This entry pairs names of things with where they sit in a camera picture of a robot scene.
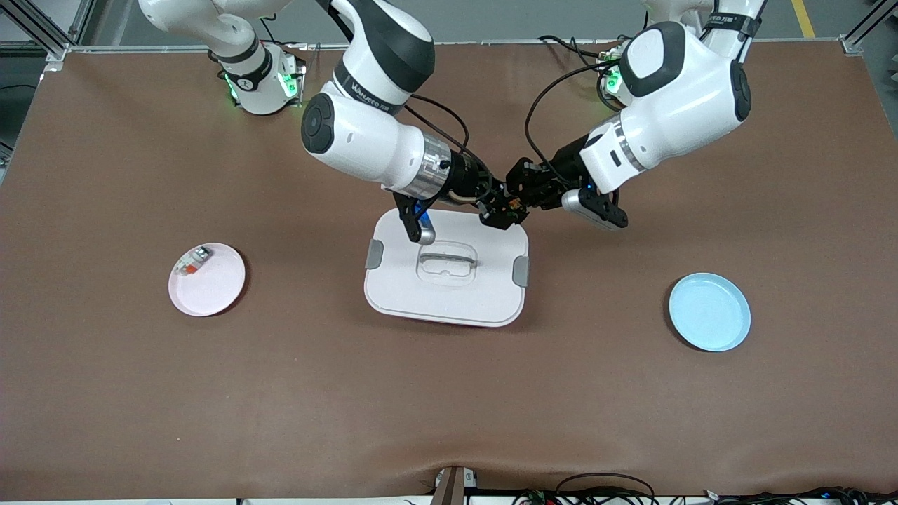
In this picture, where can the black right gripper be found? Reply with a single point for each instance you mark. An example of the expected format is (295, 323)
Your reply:
(468, 175)

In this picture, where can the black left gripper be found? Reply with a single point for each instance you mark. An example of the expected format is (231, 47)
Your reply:
(563, 168)

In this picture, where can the black orange switch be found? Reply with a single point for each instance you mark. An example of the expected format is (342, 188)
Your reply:
(518, 204)

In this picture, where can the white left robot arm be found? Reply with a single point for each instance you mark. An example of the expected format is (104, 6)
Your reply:
(673, 105)

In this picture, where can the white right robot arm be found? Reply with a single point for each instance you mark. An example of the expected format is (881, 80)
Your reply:
(365, 133)

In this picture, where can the white lidded storage box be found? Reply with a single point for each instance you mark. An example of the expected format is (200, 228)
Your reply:
(449, 301)

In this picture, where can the light blue round plate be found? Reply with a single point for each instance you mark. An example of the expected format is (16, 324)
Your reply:
(708, 312)

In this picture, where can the metal table edge clamp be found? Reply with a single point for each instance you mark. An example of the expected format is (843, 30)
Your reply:
(452, 487)

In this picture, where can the pink round plate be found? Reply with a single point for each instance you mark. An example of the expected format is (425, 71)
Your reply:
(210, 291)

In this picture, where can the aluminium frame corner bracket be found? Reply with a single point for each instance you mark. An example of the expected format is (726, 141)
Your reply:
(853, 46)

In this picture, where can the aluminium frame profile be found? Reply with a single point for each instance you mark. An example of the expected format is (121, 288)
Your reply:
(78, 21)

